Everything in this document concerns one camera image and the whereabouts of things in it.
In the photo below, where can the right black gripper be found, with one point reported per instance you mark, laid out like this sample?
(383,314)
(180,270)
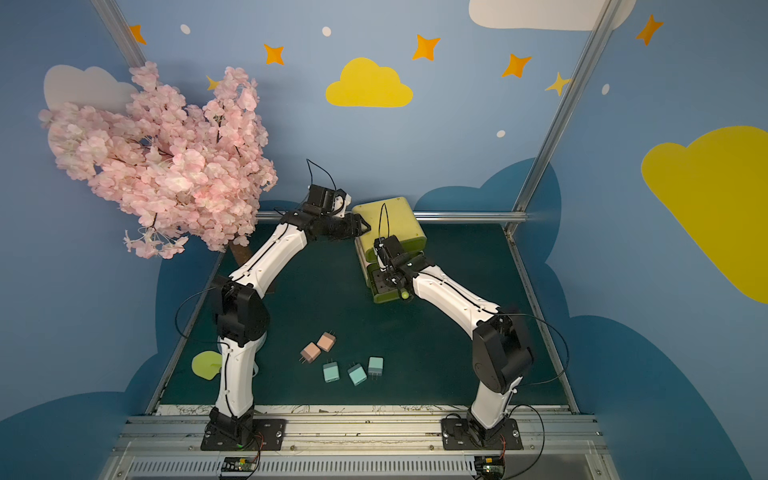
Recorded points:
(384,279)

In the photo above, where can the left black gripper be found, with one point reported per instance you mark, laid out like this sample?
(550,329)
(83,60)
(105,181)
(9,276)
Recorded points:
(346,222)

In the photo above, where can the yellow green drawer cabinet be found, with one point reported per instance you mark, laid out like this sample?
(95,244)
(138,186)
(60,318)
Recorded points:
(388,217)

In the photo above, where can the blue plug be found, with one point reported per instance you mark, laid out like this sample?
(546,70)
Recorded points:
(375,366)
(357,374)
(331,372)

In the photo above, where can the pink plug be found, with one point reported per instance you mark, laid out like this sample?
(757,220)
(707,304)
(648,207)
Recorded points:
(310,353)
(326,341)

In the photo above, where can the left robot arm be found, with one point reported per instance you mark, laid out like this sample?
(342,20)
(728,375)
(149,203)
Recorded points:
(240,315)

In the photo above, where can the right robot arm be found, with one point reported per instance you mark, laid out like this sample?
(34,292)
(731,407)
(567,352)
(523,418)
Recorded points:
(502,352)

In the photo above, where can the pink cherry blossom tree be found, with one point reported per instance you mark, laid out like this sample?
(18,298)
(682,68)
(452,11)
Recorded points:
(183,170)

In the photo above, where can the green yellow brush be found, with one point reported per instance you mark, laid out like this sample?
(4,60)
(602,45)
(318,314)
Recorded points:
(207,365)

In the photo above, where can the right controller board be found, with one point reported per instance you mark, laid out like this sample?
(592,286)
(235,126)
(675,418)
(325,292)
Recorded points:
(489,468)

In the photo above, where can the controller board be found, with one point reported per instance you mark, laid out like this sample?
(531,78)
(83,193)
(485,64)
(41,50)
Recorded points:
(489,468)
(239,466)

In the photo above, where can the left controller board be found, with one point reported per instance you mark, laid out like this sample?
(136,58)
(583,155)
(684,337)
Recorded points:
(239,466)

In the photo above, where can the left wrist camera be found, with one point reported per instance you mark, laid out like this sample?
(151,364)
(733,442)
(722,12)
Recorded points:
(322,201)

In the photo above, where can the back aluminium rail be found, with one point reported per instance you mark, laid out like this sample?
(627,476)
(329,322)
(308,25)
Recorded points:
(471,217)

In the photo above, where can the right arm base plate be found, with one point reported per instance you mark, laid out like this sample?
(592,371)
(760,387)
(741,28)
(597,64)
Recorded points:
(459,433)

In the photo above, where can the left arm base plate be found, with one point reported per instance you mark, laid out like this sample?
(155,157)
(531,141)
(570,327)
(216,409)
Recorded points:
(250,434)

